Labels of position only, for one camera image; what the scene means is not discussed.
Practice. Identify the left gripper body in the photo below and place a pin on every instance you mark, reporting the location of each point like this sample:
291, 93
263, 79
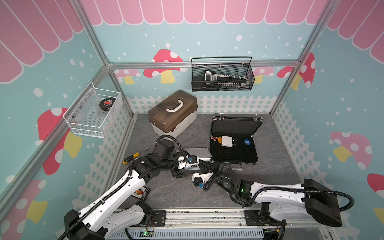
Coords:
172, 163

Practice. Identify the white card box black case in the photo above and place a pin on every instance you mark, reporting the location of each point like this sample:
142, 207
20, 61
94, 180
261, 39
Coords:
227, 141

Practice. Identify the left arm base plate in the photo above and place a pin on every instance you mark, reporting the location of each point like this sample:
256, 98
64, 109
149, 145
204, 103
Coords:
158, 219

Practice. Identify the small green circuit board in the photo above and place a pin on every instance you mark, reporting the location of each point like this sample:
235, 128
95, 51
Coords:
146, 234

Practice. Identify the silver aluminium poker case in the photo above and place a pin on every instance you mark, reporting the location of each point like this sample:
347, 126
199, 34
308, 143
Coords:
198, 156

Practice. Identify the black tape roll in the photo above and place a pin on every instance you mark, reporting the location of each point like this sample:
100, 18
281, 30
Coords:
107, 103

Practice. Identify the poker chips in black case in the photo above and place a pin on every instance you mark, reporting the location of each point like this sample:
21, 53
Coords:
219, 139

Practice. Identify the blue round dealer chip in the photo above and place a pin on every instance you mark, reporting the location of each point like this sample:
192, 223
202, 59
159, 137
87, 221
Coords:
247, 142

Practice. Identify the black wire wall basket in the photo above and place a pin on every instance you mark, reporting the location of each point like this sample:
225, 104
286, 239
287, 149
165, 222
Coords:
234, 66

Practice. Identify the white wire wall basket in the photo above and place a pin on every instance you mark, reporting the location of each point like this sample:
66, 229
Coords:
85, 118

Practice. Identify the black poker case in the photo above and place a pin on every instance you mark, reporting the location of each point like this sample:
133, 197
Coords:
239, 128

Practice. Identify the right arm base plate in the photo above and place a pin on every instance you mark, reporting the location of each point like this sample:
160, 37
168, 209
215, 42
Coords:
255, 217

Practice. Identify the yellow black screwdriver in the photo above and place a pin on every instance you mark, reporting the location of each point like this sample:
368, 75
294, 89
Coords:
134, 156

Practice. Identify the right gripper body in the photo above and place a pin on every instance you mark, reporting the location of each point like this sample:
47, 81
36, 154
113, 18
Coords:
218, 177

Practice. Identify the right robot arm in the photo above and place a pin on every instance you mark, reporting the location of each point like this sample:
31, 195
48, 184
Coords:
307, 200

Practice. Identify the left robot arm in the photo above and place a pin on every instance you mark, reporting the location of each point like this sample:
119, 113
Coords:
98, 220

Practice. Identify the white box brown lid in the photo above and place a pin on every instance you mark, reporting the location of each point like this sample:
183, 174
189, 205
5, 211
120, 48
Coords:
174, 114

